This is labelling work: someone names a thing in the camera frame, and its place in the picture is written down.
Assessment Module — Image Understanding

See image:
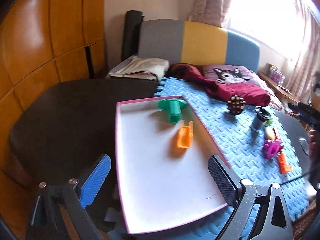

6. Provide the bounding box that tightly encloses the purple box on table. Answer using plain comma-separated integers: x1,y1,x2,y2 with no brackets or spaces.
268,64,285,85

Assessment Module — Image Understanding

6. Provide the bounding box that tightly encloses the pink floral curtain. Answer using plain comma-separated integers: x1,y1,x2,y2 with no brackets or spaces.
189,0,319,101

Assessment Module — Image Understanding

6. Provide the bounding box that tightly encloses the green flanged plastic spool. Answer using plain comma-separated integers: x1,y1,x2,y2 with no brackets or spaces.
158,99,187,124

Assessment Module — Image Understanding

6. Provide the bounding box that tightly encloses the grey yellow blue headboard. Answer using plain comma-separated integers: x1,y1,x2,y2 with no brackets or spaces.
137,20,260,73

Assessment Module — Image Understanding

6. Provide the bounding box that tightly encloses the maroon folded blanket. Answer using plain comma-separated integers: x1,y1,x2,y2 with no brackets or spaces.
165,63,271,106

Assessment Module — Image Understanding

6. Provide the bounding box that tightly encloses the brown wooden peg ball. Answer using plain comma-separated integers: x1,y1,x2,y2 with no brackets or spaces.
227,95,246,115

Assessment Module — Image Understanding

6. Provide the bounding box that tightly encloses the pink striped duvet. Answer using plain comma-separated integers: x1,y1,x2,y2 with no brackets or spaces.
250,70,284,112

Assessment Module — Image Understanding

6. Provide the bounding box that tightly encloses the wooden side table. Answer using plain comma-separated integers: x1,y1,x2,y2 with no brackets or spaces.
258,71,299,102

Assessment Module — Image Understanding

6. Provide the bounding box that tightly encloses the black grey cylinder cup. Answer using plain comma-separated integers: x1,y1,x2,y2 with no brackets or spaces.
251,106,271,132

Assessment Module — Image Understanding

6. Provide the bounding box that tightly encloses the green white round dispenser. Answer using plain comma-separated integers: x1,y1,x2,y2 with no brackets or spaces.
266,118,273,126

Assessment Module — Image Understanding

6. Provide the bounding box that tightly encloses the person's right hand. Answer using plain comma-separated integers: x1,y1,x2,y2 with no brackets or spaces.
309,130,320,190

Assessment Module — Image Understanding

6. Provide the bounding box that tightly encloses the yellow perforated oval case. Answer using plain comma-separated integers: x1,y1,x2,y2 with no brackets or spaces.
265,126,274,141

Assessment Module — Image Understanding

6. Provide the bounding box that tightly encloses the orange half-pipe plastic piece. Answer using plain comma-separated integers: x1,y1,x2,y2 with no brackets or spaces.
177,120,194,149

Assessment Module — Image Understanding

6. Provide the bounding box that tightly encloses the magenta flanged plastic spool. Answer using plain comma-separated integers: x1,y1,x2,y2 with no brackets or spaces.
263,139,283,159

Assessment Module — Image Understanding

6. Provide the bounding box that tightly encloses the orange L-shaped block piece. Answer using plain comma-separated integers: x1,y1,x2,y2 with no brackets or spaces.
278,152,292,174

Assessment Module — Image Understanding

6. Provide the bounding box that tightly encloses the red plastic block piece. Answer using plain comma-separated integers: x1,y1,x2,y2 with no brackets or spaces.
273,128,284,153

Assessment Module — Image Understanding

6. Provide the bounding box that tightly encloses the black rolled mat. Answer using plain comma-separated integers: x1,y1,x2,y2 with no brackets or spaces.
121,10,144,61

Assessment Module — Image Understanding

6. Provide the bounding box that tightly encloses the pink cat print pillow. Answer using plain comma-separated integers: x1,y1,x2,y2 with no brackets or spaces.
202,64,259,86

